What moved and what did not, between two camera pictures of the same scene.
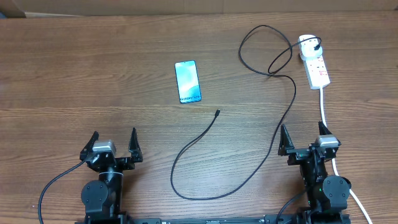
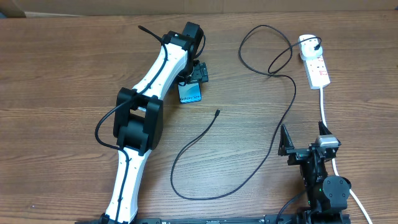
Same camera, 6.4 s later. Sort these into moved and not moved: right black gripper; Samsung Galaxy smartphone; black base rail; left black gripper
Moved: left black gripper
Not moved: Samsung Galaxy smartphone; black base rail; right black gripper
